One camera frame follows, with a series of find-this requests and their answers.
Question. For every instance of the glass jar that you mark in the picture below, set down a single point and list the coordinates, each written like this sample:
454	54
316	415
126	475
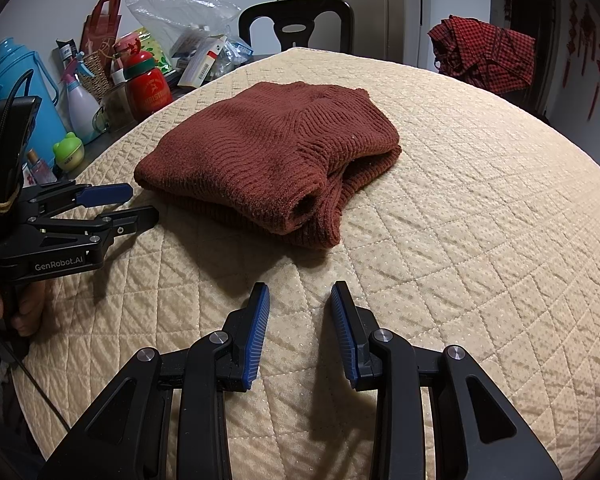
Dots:
117	107

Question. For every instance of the blue thermos jug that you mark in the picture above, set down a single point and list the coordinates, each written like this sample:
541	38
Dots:
10	70

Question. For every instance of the person's left hand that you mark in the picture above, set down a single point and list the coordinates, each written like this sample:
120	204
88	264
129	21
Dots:
27	310

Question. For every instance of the black chair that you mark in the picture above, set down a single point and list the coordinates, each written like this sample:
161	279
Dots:
330	20

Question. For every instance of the brown knit sweater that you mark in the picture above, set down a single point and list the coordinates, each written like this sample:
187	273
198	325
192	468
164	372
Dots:
260	150

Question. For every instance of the clear plastic bag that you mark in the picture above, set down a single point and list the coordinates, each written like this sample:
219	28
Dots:
180	10

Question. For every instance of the red jar with green lid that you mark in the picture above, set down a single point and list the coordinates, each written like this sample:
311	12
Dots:
147	92

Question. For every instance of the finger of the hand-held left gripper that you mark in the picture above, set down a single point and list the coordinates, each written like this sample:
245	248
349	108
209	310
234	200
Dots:
105	194
130	220

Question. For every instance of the beige quilted blanket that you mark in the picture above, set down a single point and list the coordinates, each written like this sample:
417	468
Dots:
455	235

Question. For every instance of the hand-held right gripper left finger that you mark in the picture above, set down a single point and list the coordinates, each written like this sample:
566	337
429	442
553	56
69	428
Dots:
257	335

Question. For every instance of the white spray bottle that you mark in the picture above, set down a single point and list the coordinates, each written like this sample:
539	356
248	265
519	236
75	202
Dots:
82	110

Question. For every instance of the red gift bag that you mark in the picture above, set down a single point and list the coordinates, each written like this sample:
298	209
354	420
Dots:
102	30

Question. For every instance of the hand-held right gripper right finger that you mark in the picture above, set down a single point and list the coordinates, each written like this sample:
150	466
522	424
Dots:
345	340

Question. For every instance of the wicker basket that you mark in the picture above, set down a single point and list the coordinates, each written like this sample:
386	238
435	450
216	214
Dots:
97	75

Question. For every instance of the green printed packet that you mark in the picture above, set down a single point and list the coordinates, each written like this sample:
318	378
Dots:
152	42

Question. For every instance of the small perfume bottle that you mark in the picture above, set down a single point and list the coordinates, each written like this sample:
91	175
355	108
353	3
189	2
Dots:
40	170

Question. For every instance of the red checked cloth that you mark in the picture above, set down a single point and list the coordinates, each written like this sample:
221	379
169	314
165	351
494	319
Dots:
480	55

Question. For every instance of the white medicine box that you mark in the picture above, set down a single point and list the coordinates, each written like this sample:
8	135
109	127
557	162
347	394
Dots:
200	65

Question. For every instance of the green frog toy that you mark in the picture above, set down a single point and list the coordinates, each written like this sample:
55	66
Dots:
69	152

